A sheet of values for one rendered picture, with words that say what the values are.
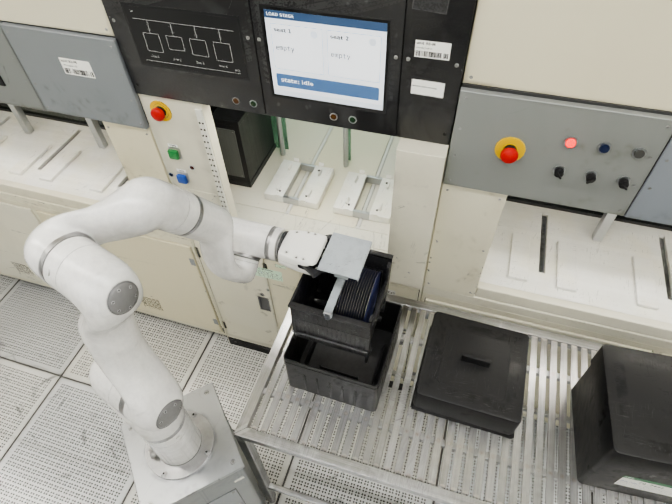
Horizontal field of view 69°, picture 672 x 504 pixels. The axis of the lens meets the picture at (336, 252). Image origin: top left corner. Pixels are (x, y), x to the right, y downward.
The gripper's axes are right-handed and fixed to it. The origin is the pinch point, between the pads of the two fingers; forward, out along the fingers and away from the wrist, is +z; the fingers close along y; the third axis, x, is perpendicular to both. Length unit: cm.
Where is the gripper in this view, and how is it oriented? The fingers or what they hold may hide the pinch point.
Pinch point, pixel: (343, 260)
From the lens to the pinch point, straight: 117.5
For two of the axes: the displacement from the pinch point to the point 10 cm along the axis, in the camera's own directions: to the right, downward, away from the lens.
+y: -3.1, 7.2, -6.1
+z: 9.5, 2.2, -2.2
